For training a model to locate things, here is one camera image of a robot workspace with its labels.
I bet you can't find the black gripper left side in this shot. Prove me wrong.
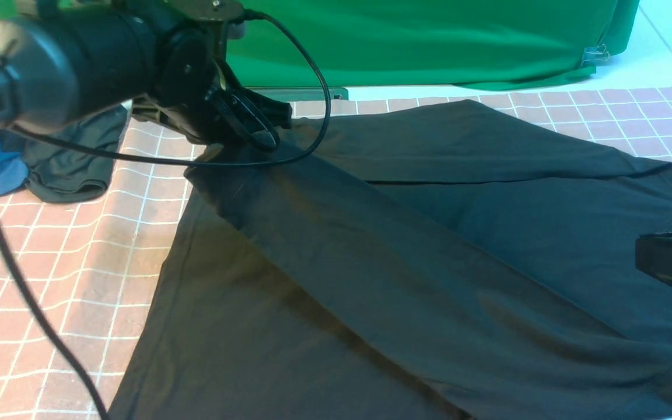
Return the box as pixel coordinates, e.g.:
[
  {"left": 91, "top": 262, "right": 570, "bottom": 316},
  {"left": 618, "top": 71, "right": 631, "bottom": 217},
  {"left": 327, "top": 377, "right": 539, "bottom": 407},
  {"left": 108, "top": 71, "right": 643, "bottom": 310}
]
[{"left": 132, "top": 23, "right": 293, "bottom": 152}]

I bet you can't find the dark gray long-sleeve shirt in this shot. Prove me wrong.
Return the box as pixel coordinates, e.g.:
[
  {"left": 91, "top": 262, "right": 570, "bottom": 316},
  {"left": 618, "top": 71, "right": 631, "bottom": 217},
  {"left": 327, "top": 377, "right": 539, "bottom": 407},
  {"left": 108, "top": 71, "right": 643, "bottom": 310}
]
[{"left": 109, "top": 100, "right": 672, "bottom": 419}]

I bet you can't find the green flat bar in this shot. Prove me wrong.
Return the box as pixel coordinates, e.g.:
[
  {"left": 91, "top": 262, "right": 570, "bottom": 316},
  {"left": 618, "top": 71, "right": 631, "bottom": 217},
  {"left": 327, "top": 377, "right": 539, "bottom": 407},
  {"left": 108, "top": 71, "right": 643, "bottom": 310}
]
[{"left": 252, "top": 87, "right": 349, "bottom": 103}]

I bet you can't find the green backdrop cloth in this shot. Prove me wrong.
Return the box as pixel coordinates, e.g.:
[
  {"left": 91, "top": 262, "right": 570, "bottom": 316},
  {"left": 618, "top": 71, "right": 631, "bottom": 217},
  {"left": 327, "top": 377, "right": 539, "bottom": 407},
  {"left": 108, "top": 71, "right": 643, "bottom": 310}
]
[{"left": 241, "top": 1, "right": 638, "bottom": 91}]

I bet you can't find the dark crumpled garment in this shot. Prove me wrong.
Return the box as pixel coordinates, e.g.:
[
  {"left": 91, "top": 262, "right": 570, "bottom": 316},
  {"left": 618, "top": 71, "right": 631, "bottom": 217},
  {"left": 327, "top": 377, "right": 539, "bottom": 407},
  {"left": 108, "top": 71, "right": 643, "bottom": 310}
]
[{"left": 0, "top": 104, "right": 129, "bottom": 203}]

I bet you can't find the metal binder clip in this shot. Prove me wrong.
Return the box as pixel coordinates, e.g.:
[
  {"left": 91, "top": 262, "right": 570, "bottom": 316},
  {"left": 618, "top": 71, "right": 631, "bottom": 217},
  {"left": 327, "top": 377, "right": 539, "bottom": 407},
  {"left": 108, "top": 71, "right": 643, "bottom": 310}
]
[{"left": 580, "top": 44, "right": 611, "bottom": 68}]

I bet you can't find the pink checkered tablecloth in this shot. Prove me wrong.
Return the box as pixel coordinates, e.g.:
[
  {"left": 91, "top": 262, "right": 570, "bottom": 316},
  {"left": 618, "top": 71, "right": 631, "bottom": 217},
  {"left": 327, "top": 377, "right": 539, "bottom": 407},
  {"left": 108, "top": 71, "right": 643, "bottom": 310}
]
[{"left": 0, "top": 87, "right": 672, "bottom": 419}]

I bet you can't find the wrist camera left side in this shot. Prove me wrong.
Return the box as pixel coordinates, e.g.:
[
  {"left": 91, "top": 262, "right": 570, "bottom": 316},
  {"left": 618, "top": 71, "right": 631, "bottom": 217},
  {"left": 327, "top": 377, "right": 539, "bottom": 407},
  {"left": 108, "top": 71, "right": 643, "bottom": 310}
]
[{"left": 170, "top": 0, "right": 246, "bottom": 41}]

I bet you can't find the black cable left side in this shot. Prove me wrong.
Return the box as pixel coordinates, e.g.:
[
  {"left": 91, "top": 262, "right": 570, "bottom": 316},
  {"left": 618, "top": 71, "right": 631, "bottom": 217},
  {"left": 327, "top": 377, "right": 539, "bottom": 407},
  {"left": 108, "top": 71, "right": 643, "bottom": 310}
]
[{"left": 0, "top": 10, "right": 332, "bottom": 420}]

